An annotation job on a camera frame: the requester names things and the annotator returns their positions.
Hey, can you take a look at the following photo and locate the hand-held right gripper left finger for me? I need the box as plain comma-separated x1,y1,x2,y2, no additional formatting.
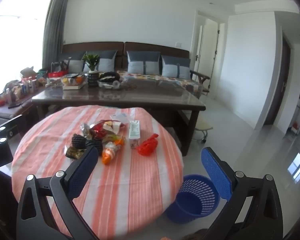
16,145,99,240

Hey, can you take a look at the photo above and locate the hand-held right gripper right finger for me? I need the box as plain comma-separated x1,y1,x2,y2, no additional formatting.
201,147,283,240

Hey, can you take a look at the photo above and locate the gold brown wrapper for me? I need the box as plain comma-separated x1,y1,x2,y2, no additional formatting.
65,146,87,159

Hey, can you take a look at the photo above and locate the orange and white wrapper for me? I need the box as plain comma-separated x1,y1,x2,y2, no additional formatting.
102,141,125,165

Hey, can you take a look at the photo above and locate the silver foil wrapper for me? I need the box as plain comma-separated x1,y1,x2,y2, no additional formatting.
80,122,97,139

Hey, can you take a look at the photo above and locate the blue plastic waste basket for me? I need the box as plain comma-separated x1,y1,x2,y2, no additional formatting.
165,174,220,224

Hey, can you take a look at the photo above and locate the yellow snack bag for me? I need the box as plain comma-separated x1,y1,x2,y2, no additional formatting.
104,134,126,143

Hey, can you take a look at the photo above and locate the red and white snack bag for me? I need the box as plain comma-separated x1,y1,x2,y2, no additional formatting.
100,120,129,135

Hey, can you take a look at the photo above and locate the clear plastic package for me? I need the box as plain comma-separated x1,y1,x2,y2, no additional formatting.
109,112,131,125

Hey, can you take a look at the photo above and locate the white carton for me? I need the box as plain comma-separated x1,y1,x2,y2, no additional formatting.
128,121,142,150

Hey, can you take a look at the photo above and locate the red plastic bag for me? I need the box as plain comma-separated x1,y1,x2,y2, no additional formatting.
136,134,159,157

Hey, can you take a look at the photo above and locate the brown wooden bench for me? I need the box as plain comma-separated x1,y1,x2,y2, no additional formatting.
0,87,39,122

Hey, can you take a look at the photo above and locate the orange striped tablecloth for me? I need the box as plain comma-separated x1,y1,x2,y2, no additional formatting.
11,105,184,240

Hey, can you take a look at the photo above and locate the white rolling stool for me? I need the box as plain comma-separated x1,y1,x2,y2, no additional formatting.
194,117,213,141

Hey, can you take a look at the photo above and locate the red box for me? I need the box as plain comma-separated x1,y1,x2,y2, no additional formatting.
48,70,68,78

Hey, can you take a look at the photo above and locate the book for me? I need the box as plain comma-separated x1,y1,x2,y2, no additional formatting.
62,84,87,91

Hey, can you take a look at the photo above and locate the glass fruit bowl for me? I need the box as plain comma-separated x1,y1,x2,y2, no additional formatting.
61,74,88,87

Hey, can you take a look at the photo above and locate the dark wooden coffee table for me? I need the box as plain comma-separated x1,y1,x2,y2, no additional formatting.
31,76,207,157

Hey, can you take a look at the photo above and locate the grey and blue cushion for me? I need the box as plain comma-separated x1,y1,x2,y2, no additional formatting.
86,50,118,72
127,51,161,75
64,52,87,73
161,55,191,79

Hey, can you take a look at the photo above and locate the glass tray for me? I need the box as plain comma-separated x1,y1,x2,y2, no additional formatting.
97,79,124,91

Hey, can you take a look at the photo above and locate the black ribbed vase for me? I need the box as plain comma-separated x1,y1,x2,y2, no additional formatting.
87,72,100,88

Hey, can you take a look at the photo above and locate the black cloth bundle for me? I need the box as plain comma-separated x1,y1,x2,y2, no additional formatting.
100,71,120,81

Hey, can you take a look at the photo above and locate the green potted plant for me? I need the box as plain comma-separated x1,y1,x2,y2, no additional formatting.
82,52,101,73

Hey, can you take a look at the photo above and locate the grey curtain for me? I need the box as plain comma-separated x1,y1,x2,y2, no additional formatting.
41,0,70,70

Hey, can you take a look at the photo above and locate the dark wooden door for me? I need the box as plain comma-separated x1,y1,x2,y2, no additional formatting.
264,34,290,126

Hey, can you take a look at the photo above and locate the white door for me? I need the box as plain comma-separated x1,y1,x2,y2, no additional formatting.
194,17,219,73

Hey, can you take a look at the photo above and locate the brown sofa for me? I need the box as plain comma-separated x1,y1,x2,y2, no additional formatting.
42,42,210,99

